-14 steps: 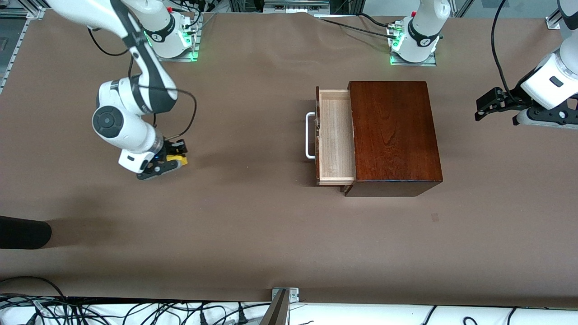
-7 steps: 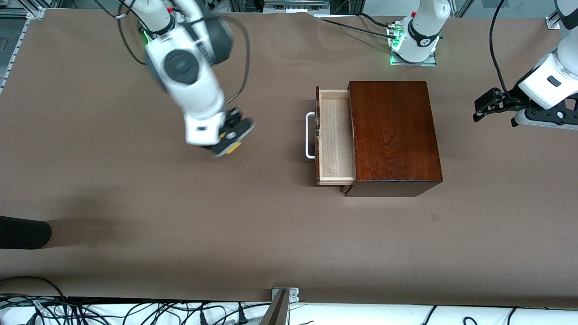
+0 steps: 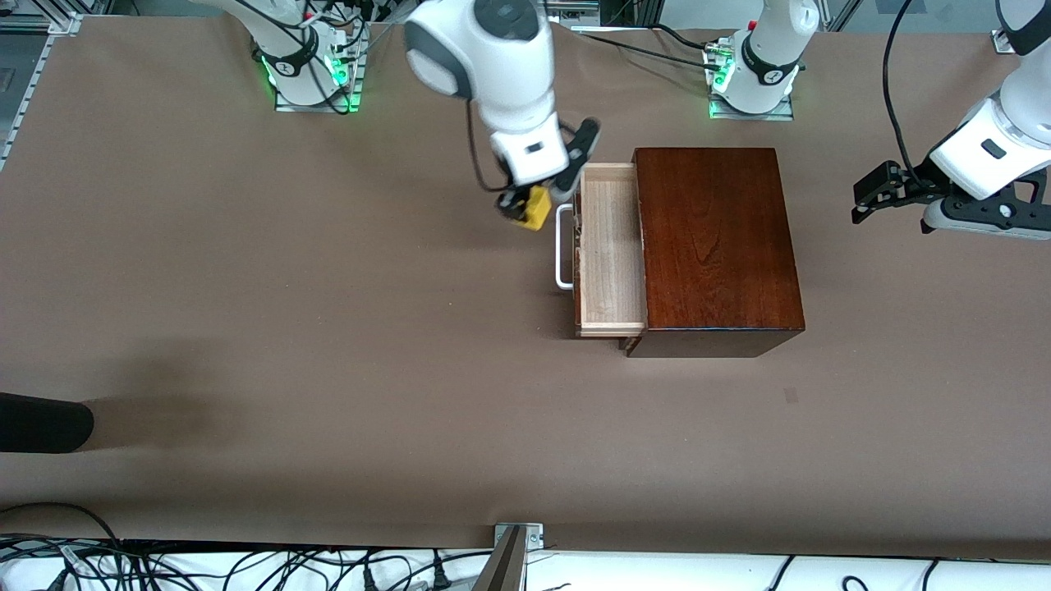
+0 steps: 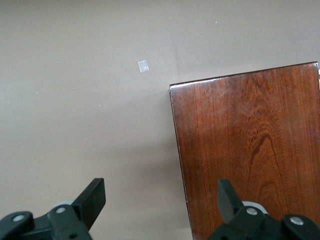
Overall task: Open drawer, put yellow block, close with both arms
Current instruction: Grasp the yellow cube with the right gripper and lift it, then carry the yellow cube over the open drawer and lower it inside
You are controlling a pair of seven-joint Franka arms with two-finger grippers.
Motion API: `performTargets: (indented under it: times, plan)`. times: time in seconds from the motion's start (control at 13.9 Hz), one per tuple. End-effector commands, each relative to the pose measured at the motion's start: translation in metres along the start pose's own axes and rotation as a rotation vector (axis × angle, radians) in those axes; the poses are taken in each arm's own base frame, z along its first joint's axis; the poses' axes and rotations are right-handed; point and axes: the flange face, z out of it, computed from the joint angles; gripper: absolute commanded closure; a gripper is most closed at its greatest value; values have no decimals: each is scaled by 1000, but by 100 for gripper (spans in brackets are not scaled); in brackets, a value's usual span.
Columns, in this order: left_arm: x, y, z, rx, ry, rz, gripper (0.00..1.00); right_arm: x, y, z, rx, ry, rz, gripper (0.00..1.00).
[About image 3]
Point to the aluminium right arm base plate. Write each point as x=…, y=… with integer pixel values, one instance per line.
x=316, y=107

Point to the aluminium corner bracket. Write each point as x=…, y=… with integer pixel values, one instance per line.
x=1003, y=41

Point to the yellow wooden cube block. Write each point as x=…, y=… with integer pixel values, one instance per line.
x=538, y=209

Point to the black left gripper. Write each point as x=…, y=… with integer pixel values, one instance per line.
x=913, y=182

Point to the silver electronics box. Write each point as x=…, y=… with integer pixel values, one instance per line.
x=575, y=8

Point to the brown paper table cover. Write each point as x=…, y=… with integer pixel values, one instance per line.
x=328, y=369

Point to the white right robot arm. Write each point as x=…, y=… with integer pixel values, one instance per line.
x=493, y=49

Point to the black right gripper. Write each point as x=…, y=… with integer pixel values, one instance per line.
x=511, y=202

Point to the aluminium table edge rail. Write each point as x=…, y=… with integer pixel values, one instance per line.
x=66, y=23

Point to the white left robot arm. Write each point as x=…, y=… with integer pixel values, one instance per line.
x=772, y=41

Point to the black ribbed cylinder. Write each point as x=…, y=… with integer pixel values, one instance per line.
x=41, y=423

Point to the aluminium left arm base plate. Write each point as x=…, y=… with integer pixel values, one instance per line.
x=751, y=116

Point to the dark brown wooden cabinet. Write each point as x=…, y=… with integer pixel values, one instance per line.
x=714, y=238

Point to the aluminium camera mount post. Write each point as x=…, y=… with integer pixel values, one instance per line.
x=505, y=566

